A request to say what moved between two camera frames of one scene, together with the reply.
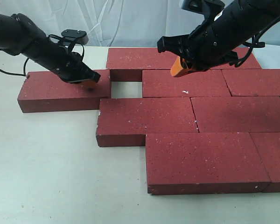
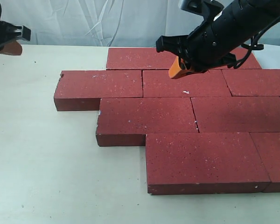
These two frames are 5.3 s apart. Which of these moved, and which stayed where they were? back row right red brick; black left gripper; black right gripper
Moved: black left gripper
Stayed: black right gripper; back row right red brick
